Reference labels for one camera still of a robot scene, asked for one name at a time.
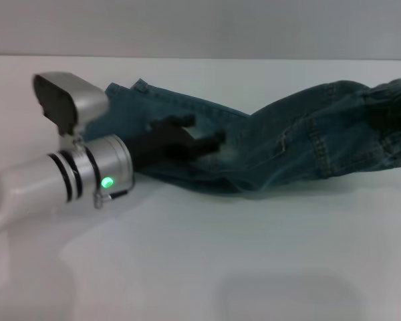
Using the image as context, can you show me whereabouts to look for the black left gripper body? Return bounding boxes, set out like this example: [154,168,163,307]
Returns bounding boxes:
[124,119,196,169]

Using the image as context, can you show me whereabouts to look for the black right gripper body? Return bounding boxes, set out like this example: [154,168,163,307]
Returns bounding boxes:
[367,95,401,133]

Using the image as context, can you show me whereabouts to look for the blue denim shorts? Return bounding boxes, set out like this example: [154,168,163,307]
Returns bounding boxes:
[83,77,401,199]

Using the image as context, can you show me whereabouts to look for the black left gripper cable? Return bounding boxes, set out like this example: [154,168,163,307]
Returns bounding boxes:
[92,182,136,209]

